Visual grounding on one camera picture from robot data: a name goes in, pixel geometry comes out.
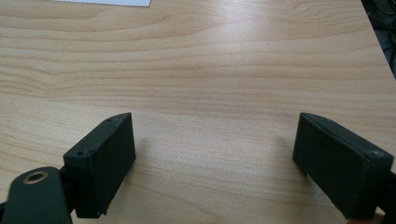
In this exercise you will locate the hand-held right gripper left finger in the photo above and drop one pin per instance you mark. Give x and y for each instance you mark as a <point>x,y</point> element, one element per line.
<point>101,161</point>

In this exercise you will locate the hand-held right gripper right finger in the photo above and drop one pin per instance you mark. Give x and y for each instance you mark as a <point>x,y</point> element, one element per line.
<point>339,168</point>

